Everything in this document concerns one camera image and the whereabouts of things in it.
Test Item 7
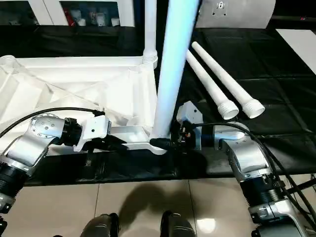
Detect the white plastic table top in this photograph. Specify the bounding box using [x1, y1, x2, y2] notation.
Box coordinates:
[0, 54, 169, 157]

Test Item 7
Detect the dark grey robot foot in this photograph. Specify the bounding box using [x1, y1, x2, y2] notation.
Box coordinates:
[160, 211, 199, 237]
[79, 213, 120, 237]

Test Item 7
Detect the black stand leg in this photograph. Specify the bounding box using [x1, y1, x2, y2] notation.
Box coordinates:
[285, 177, 316, 194]

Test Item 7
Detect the white plastic bag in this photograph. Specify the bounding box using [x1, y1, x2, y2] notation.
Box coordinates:
[196, 0, 277, 29]

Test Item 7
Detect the white cabinet with glass doors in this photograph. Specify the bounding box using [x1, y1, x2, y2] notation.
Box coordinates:
[0, 0, 135, 28]

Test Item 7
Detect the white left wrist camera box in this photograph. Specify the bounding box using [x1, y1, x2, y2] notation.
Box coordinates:
[73, 115, 112, 153]

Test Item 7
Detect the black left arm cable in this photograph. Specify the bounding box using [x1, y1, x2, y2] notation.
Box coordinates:
[0, 107, 107, 139]

